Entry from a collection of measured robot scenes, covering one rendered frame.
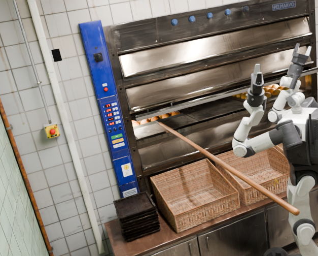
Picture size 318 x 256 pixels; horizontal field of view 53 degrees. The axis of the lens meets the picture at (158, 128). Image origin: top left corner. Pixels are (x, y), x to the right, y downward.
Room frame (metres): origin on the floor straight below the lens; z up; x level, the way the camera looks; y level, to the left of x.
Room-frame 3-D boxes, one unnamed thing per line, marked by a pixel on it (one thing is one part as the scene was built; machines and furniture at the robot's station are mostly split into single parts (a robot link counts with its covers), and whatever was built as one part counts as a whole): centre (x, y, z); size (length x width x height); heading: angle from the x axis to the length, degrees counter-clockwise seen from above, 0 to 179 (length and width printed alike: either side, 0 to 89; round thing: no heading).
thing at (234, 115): (2.74, -0.65, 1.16); 1.80 x 0.06 x 0.04; 106
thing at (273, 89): (3.30, -1.09, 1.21); 0.61 x 0.48 x 0.06; 16
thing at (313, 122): (1.77, -0.88, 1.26); 0.34 x 0.30 x 0.36; 136
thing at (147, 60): (2.71, -0.66, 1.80); 1.79 x 0.11 x 0.19; 106
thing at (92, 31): (3.31, 0.61, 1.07); 1.93 x 0.16 x 2.15; 16
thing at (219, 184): (2.29, -0.18, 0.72); 0.56 x 0.49 x 0.28; 107
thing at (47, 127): (2.25, 0.77, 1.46); 0.10 x 0.07 x 0.10; 106
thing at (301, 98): (1.81, -0.84, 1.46); 0.10 x 0.07 x 0.09; 136
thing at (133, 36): (2.74, -0.65, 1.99); 1.80 x 0.08 x 0.21; 106
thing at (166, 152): (2.71, -0.66, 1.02); 1.79 x 0.11 x 0.19; 106
